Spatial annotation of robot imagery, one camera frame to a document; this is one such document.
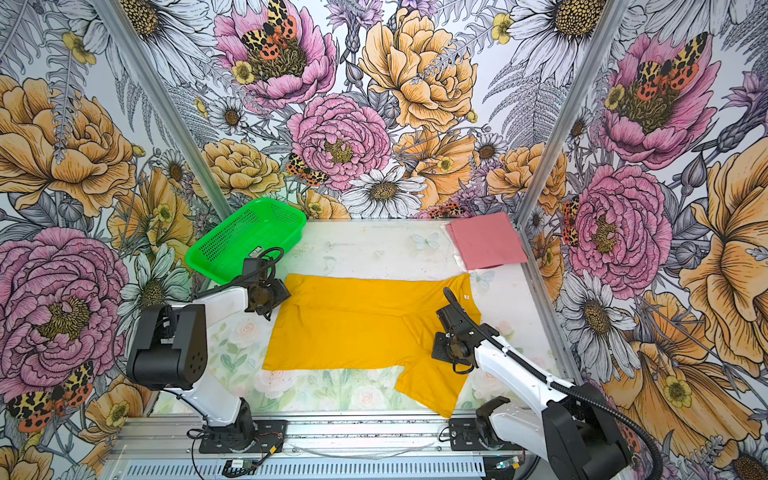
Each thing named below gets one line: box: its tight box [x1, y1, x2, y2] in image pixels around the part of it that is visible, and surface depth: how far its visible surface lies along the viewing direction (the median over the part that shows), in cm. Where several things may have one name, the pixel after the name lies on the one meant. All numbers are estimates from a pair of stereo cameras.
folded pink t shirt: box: [446, 212, 529, 270], surface depth 114 cm
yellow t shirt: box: [262, 273, 482, 418], surface depth 94 cm
